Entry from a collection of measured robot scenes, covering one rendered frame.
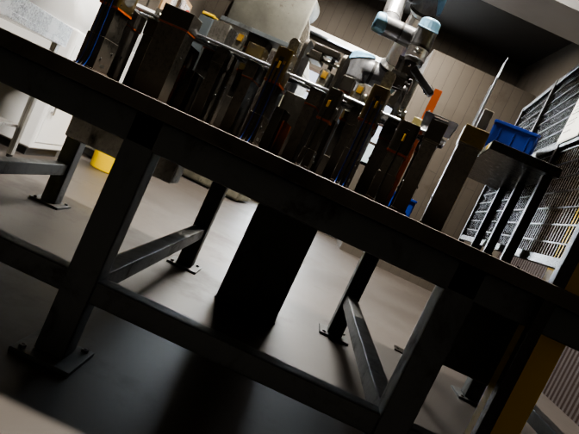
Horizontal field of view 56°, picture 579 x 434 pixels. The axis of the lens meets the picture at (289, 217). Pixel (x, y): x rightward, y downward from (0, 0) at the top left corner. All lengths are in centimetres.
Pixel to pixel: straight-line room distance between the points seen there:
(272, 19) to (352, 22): 206
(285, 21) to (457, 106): 249
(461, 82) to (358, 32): 197
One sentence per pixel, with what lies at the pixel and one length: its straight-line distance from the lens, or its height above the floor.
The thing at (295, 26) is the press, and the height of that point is 229.
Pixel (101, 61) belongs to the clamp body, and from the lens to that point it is 216.
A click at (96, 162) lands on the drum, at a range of 497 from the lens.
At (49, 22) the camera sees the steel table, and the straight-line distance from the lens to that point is 369.
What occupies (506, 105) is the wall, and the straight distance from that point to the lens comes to 784.
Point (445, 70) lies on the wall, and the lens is 769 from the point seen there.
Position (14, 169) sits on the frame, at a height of 20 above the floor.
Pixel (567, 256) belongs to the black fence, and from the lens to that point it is 142.
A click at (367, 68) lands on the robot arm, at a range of 266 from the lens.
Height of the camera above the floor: 68
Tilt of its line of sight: 4 degrees down
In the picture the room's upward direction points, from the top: 25 degrees clockwise
